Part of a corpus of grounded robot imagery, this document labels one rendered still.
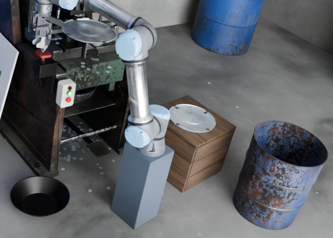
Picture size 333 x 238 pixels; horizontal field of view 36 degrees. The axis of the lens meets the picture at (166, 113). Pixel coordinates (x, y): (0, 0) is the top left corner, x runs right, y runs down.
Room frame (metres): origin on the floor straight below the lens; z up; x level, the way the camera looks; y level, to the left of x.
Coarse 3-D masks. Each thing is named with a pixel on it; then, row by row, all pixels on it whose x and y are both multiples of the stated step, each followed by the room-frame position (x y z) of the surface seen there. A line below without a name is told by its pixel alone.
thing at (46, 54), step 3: (36, 51) 2.17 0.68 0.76; (39, 51) 2.17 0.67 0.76; (45, 51) 2.19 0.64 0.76; (48, 51) 2.20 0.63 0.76; (39, 54) 2.15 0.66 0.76; (42, 54) 2.15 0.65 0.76; (45, 54) 2.16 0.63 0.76; (48, 54) 2.17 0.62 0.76; (51, 54) 2.18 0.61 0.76; (42, 57) 2.14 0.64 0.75; (45, 57) 2.15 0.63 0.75; (48, 57) 2.16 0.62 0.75; (42, 60) 2.17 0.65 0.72
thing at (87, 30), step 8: (64, 24) 2.50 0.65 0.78; (72, 24) 2.52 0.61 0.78; (80, 24) 2.55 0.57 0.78; (88, 24) 2.58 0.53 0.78; (96, 24) 2.60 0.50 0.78; (104, 24) 2.63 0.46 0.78; (64, 32) 2.40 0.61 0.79; (72, 32) 2.43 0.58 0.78; (80, 32) 2.44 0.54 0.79; (88, 32) 2.46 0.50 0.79; (96, 32) 2.49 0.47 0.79; (104, 32) 2.53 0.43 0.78; (112, 32) 2.55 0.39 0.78; (80, 40) 2.35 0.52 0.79; (88, 40) 2.38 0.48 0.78; (96, 40) 2.41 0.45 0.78; (104, 40) 2.43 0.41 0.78; (112, 40) 2.45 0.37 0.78
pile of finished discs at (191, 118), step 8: (184, 104) 2.72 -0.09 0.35; (176, 112) 2.61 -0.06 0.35; (184, 112) 2.63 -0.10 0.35; (192, 112) 2.65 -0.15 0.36; (200, 112) 2.68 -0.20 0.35; (176, 120) 2.52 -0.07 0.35; (184, 120) 2.54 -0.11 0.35; (192, 120) 2.56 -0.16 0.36; (200, 120) 2.58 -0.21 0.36; (208, 120) 2.61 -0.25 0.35; (184, 128) 2.46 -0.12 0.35; (192, 128) 2.48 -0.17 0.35; (200, 128) 2.50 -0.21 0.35; (208, 128) 2.53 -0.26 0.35
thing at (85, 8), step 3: (78, 3) 2.48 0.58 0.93; (81, 3) 2.48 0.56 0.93; (75, 6) 2.47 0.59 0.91; (78, 6) 2.48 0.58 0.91; (81, 6) 2.48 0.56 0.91; (84, 6) 2.47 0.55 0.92; (75, 9) 2.47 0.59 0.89; (78, 9) 2.48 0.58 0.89; (81, 9) 2.47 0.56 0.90; (84, 9) 2.47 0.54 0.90; (87, 9) 2.49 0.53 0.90; (90, 9) 2.50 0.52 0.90
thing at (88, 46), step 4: (80, 44) 2.45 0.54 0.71; (84, 44) 2.43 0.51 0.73; (88, 44) 2.43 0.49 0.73; (92, 44) 2.35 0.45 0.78; (96, 44) 2.37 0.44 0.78; (100, 44) 2.38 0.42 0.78; (104, 44) 2.39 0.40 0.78; (108, 44) 2.40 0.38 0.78; (112, 44) 2.41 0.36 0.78; (84, 48) 2.43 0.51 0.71; (88, 48) 2.44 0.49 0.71; (92, 48) 2.46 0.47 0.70; (96, 48) 2.33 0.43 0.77; (100, 48) 2.35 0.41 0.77; (84, 52) 2.43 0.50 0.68; (88, 52) 2.44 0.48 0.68; (92, 52) 2.46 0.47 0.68; (96, 52) 2.47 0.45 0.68; (84, 56) 2.43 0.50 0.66; (88, 56) 2.44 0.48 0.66; (92, 56) 2.46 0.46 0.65
